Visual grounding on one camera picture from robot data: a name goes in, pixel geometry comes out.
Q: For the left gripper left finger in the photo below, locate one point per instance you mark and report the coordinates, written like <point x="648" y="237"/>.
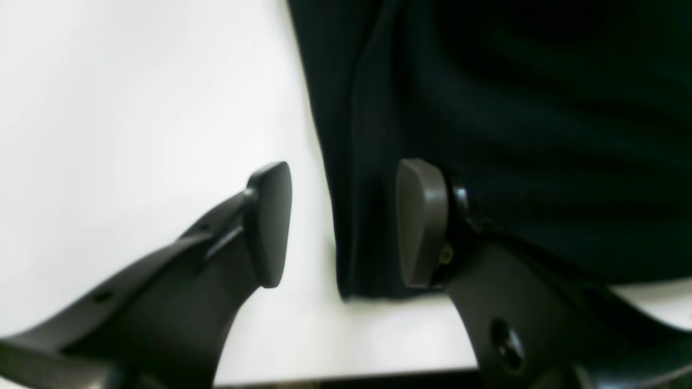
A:
<point x="163" y="321"/>

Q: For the black T-shirt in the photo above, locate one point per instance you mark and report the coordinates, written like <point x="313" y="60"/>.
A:
<point x="570" y="122"/>

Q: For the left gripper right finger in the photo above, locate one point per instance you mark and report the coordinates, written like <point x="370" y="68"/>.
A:
<point x="532" y="320"/>

